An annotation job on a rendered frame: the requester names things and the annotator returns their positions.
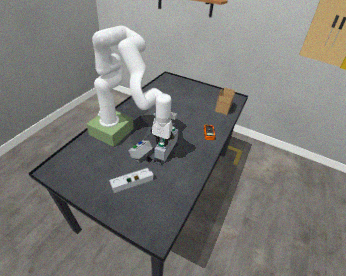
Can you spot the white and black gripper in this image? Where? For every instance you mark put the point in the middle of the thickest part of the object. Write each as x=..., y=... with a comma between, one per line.
x=163, y=130

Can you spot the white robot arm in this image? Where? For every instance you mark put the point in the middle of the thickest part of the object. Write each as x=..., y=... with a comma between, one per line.
x=130, y=46

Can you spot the small brown cardboard box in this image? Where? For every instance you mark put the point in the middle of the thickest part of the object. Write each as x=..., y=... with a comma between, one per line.
x=225, y=98

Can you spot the light grey panel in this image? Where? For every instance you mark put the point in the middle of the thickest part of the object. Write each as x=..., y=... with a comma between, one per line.
x=138, y=178

